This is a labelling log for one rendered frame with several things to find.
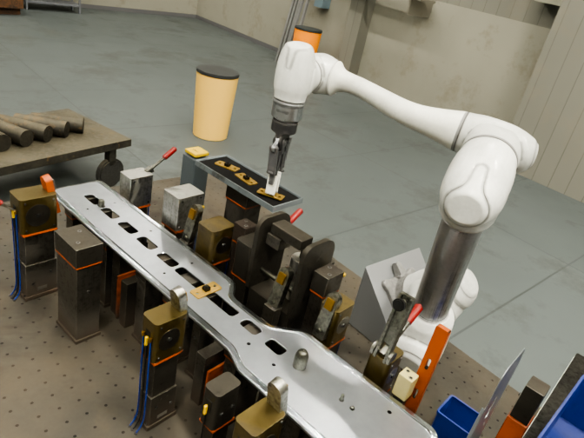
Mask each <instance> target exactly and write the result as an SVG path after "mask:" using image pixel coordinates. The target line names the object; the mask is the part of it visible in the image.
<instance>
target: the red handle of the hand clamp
mask: <svg viewBox="0 0 584 438"><path fill-rule="evenodd" d="M422 311H423V308H422V305H421V304H420V303H418V304H417V303H416V304H415V305H414V307H413V309H412V311H411V313H410V316H409V318H408V320H407V323H406V325H405V327H404V329H403V331H402V333H401V336H402V334H403V333H404V332H405V330H406V329H407V328H408V326H409V325H411V324H412V323H413V322H414V320H415V319H416V318H417V316H418V315H419V314H420V313H421V312H422ZM401 336H400V337H401ZM388 347H389V345H388V344H387V343H385V344H384V345H383V347H382V348H380V349H379V353H380V355H382V356H385V354H386V353H387V351H388Z"/></svg>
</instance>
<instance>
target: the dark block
mask: <svg viewBox="0 0 584 438"><path fill-rule="evenodd" d="M343 274H344V271H343V270H341V269H339V268H337V267H336V266H335V265H334V264H332V263H329V264H327V265H325V266H323V267H320V268H319V269H316V270H315V271H314V274H313V278H312V282H311V285H310V291H311V293H310V297H309V302H308V306H307V309H306V313H305V316H304V320H303V323H302V330H304V331H306V332H307V333H309V334H310V335H313V334H312V331H313V328H314V326H315V323H316V320H317V318H318V315H319V311H320V308H321V305H322V301H323V300H324V299H326V296H327V294H329V293H332V292H337V291H339V289H340V286H341V283H342V278H343Z"/></svg>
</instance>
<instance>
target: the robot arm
mask: <svg viewBox="0 0 584 438"><path fill-rule="evenodd" d="M274 92H275V93H274V97H273V104H272V109H271V115H272V116H273V118H272V123H271V129H272V130H273V131H274V132H275V137H274V138H273V145H272V144H270V145H269V160H268V168H267V171H266V172H267V173H268V174H269V177H268V181H267V186H266V190H265V193H267V194H270V195H272V196H274V195H275V193H277V192H278V187H279V182H280V178H281V173H282V172H284V169H282V168H284V167H285V162H286V159H287V155H288V152H289V145H290V143H291V140H292V135H294V134H295V133H296V130H297V125H298V122H299V121H301V120H302V112H303V108H304V105H305V100H306V98H307V96H308V95H309V94H310V93H311V92H312V93H313V94H320V95H327V96H333V95H334V94H335V93H337V92H344V93H348V94H350V95H353V96H357V97H359V98H360V99H362V100H363V101H364V102H366V103H368V104H369V105H371V106H372V107H374V108H375V109H377V110H379V111H380V112H381V113H382V114H384V115H385V116H387V117H389V118H391V119H392V120H394V121H396V122H398V123H400V124H402V125H404V126H406V127H408V128H410V129H412V130H414V131H416V132H418V133H420V134H422V135H424V136H426V137H428V138H430V139H432V140H434V141H436V142H437V143H439V144H441V145H442V146H444V147H446V148H448V149H450V150H453V151H454V152H456V153H457V154H456V155H455V157H454V159H453V160H452V162H451V163H450V165H449V167H448V170H447V172H446V174H445V176H444V178H443V181H442V184H441V188H440V195H439V198H440V201H439V211H440V214H441V221H440V224H439V228H438V230H437V233H436V236H435V240H434V243H433V246H432V249H431V251H430V254H429V257H428V261H427V264H426V267H425V269H421V270H418V271H416V272H415V269H414V268H409V269H407V270H405V268H403V266H402V264H401V262H397V263H393V270H394V273H395V277H393V278H391V279H386V280H383V281H382V287H383V288H384V290H385V291H386V293H387V296H388V299H389V301H390V304H391V306H392V308H393V300H394V299H396V298H397V296H398V295H399V293H401V292H402V291H404V292H406V293H407V294H409V295H411V296H413V297H414V298H415V299H416V302H415V303H417V304H418V303H420V304H421V305H422V308H423V311H422V312H421V313H420V314H419V315H418V316H417V318H416V319H415V320H414V322H413V323H412V324H411V325H409V326H408V328H407V329H406V330H405V332H404V333H403V334H402V335H401V337H400V338H399V341H398V342H397V344H396V346H397V347H398V348H400V349H401V350H403V352H404V354H403V356H402V359H401V362H400V365H399V367H400V368H402V369H405V368H409V369H411V370H412V371H414V372H415V373H417V371H418V368H419V367H420V364H421V360H422V358H423V356H424V354H425V352H426V349H427V347H428V344H429V342H430V339H431V337H432V335H433V333H434V331H435V327H436V326H437V325H438V324H439V323H440V324H442V325H444V326H445V327H447V328H448V329H450V330H451V331H452V328H453V326H454V322H455V320H456V319H457V318H458V317H459V315H460V314H461V313H462V312H463V311H464V309H466V308H468V307H470V306H471V304H472V303H473V302H474V300H475V298H476V297H477V293H478V282H477V280H476V278H475V275H474V274H473V272H472V271H471V270H469V269H468V265H469V263H470V261H471V258H472V256H473V254H474V252H475V249H476V246H477V244H478V242H479V240H480V238H481V234H482V232H483V230H485V229H488V228H489V227H490V226H491V225H492V224H493V223H494V221H495V219H496V218H497V216H498V215H499V214H500V212H501V210H502V209H503V207H504V205H505V203H506V201H507V199H508V195H509V193H510V191H511V189H512V186H513V183H514V178H515V174H516V173H521V172H523V171H526V170H527V169H529V168H530V167H532V165H533V164H534V161H535V159H536V157H537V154H538V149H539V145H538V143H537V142H536V140H535V139H534V138H533V137H532V136H531V135H529V134H528V133H527V132H526V131H525V130H523V129H521V128H519V127H517V126H515V125H513V124H511V123H507V122H504V121H502V120H499V119H496V118H493V117H491V116H485V115H479V114H475V113H470V112H467V111H459V110H451V109H439V108H434V107H428V106H424V105H420V104H418V103H413V102H410V101H409V100H406V99H404V98H402V97H400V96H397V95H396V94H394V93H392V92H390V91H388V90H385V89H384V88H382V87H380V86H378V85H376V84H374V83H371V82H370V81H368V80H366V79H364V78H362V77H360V76H357V75H355V74H353V73H350V72H348V71H347V70H345V68H344V66H343V63H342V62H340V61H338V60H336V59H335V58H333V57H332V56H330V55H328V54H325V53H315V52H314V49H313V47H312V46H311V45H310V44H308V43H305V42H299V41H291V42H287V43H285V45H284V47H283V48H282V51H281V54H280V56H279V58H278V61H277V65H276V69H275V79H274ZM280 171H281V172H280Z"/></svg>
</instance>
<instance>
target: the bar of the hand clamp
mask: <svg viewBox="0 0 584 438"><path fill-rule="evenodd" d="M415 302H416V299H415V298H414V297H413V296H411V295H409V294H407V293H406V292H404V291H402V292H401V293H399V295H398V296H397V298H396V299H394V300H393V308H392V311H391V313H390V315H389V318H388V320H387V323H386V325H385V327H384V329H383V331H382V334H381V337H380V339H379V341H378V343H377V345H376V347H375V351H374V353H373V356H374V357H376V355H377V354H378V353H379V349H380V348H382V346H383V344H384V342H386V343H387V344H388V345H389V347H388V351H387V353H386V354H385V357H384V359H383V361H382V363H384V364H386V360H387V359H388V356H389V355H390V354H391V353H392V352H393V351H394V350H395V346H396V344H397V342H398V341H399V338H400V336H401V334H402V331H403V329H404V327H405V325H406V323H407V320H408V318H409V316H410V313H411V311H412V309H413V307H414V305H415Z"/></svg>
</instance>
